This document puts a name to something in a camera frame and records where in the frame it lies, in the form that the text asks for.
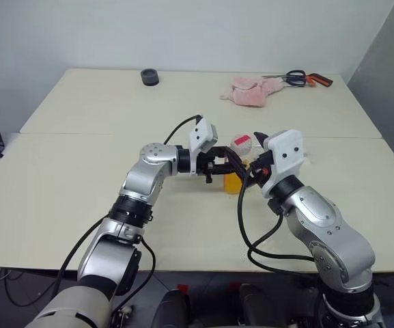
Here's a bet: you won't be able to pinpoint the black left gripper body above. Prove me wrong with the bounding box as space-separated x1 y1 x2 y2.
196 150 219 185

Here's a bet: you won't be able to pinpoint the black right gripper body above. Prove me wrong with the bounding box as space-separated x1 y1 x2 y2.
247 151 276 187

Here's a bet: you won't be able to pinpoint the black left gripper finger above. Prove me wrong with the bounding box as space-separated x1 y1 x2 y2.
212 163 245 179
213 146 248 171

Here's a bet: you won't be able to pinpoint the clear bottle with orange drink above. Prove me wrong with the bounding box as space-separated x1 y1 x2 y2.
223 132 256 195

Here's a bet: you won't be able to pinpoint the pink fluffy cloth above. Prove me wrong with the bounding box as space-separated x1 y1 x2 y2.
219 76 288 109

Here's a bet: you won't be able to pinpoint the orange and black hand tool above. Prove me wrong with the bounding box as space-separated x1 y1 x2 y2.
305 72 335 89

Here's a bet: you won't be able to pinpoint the dark rounded shape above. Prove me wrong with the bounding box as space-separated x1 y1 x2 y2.
239 283 279 328
157 288 193 328

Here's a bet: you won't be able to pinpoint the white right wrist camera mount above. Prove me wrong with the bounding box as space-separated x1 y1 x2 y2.
260 128 307 199

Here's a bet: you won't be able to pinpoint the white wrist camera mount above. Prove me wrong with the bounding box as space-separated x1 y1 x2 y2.
260 128 307 199
188 115 220 178

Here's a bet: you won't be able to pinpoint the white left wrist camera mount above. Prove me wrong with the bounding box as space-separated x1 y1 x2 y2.
188 115 220 178

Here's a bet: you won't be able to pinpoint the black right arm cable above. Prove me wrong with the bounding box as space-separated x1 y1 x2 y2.
247 208 317 260
237 169 320 276

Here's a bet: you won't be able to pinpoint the black handled scissors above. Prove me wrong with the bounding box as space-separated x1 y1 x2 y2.
262 69 307 87

